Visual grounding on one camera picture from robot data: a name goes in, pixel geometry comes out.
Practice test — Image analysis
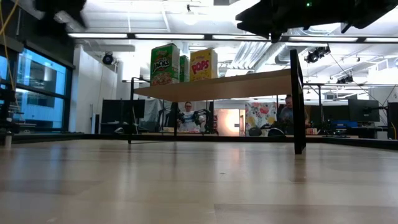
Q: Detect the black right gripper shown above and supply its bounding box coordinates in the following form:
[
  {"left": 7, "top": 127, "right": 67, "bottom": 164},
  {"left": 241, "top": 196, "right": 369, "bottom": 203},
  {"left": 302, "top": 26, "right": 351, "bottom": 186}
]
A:
[{"left": 235, "top": 0, "right": 346, "bottom": 44}]

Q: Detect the yellow Corn Pops cereal box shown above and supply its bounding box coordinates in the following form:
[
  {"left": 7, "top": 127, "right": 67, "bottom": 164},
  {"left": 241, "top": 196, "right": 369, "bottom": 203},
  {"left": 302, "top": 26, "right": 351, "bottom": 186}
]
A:
[{"left": 189, "top": 48, "right": 219, "bottom": 83}]

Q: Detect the green Apple Jacks cereal box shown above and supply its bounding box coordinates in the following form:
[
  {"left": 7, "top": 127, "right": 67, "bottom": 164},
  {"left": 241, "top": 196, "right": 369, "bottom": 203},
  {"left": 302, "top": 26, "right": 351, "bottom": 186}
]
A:
[
  {"left": 150, "top": 42, "right": 181, "bottom": 87},
  {"left": 179, "top": 55, "right": 191, "bottom": 83}
]

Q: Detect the wooden shelf with black legs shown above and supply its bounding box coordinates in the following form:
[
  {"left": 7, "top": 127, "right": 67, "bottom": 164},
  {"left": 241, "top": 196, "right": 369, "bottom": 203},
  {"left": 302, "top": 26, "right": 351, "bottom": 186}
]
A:
[{"left": 127, "top": 49, "right": 308, "bottom": 156}]

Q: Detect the black spotlight cluster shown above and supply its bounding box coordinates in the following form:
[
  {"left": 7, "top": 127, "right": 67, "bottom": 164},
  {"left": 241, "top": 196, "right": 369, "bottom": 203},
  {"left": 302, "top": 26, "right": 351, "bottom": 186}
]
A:
[
  {"left": 304, "top": 45, "right": 331, "bottom": 64},
  {"left": 336, "top": 74, "right": 354, "bottom": 85}
]

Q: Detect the person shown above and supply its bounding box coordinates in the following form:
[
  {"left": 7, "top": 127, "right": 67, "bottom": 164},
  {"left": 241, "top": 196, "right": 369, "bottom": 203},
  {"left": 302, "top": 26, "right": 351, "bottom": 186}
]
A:
[
  {"left": 279, "top": 94, "right": 295, "bottom": 126},
  {"left": 178, "top": 101, "right": 206, "bottom": 132}
]

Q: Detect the floral patterned cloth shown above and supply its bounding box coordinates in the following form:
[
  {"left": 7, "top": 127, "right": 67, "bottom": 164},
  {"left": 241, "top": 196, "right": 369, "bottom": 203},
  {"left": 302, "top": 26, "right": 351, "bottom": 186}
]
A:
[{"left": 244, "top": 101, "right": 278, "bottom": 137}]

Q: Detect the orange lit board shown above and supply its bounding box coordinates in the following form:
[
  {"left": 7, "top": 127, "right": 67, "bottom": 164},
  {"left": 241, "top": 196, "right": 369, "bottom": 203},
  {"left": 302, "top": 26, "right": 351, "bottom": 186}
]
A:
[{"left": 216, "top": 108, "right": 241, "bottom": 137}]

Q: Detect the blue flat box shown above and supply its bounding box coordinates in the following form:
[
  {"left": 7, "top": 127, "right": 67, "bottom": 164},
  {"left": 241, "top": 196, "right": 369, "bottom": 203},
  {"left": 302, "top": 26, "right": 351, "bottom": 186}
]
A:
[{"left": 330, "top": 120, "right": 359, "bottom": 129}]

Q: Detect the black ceiling spotlight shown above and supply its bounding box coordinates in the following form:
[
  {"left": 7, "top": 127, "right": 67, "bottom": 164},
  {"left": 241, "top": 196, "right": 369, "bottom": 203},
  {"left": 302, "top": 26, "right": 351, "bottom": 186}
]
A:
[{"left": 101, "top": 52, "right": 114, "bottom": 66}]

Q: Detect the long ceiling light bar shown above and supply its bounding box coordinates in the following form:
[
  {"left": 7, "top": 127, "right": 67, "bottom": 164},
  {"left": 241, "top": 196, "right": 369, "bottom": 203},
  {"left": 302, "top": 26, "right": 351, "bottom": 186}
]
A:
[{"left": 67, "top": 32, "right": 398, "bottom": 44}]

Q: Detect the large window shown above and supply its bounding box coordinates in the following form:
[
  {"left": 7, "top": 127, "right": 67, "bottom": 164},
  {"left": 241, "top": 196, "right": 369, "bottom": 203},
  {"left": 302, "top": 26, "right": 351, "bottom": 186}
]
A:
[{"left": 0, "top": 48, "right": 68, "bottom": 131}]

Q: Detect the silver ventilation duct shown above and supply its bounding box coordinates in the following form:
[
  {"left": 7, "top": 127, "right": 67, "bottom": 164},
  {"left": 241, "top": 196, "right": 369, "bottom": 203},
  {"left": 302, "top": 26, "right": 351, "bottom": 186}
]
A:
[{"left": 273, "top": 29, "right": 343, "bottom": 65}]

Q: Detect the black table frame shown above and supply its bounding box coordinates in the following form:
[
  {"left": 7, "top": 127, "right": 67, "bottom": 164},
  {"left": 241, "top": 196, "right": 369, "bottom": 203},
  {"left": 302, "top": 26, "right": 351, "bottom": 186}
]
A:
[{"left": 0, "top": 133, "right": 398, "bottom": 151}]

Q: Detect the grey rig post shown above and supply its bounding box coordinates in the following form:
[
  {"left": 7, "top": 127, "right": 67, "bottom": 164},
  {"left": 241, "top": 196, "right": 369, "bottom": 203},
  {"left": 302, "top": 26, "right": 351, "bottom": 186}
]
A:
[{"left": 0, "top": 0, "right": 25, "bottom": 52}]

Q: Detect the yellow cable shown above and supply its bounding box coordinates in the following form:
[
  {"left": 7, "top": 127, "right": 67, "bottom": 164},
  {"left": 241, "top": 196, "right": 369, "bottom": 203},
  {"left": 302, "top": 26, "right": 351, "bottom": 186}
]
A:
[{"left": 0, "top": 0, "right": 20, "bottom": 91}]

